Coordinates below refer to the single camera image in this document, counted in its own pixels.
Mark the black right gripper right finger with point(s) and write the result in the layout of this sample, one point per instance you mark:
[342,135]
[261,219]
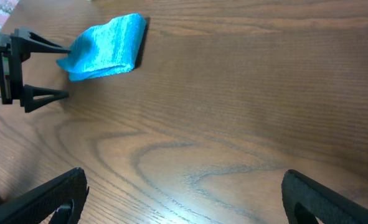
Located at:
[307,201]

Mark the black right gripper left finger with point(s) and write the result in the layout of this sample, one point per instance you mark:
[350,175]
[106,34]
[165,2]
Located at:
[63,198]

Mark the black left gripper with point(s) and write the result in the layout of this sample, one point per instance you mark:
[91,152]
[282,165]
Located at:
[15,48]

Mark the blue microfiber cloth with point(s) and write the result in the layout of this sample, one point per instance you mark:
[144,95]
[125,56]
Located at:
[106,49]

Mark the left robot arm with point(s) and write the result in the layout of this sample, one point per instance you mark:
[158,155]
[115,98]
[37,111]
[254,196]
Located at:
[16,48]

